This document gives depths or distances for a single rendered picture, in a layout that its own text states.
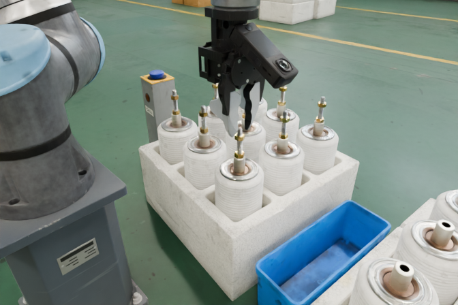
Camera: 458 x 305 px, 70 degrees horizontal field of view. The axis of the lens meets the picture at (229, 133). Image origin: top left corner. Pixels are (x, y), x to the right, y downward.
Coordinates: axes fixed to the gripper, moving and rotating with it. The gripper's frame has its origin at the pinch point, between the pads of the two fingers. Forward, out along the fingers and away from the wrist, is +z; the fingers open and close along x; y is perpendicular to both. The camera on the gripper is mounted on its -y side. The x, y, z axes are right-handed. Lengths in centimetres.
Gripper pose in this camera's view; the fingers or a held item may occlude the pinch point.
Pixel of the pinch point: (242, 127)
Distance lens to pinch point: 58.6
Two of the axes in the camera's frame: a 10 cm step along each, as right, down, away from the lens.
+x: -7.1, 3.4, -6.1
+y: -7.0, -3.5, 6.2
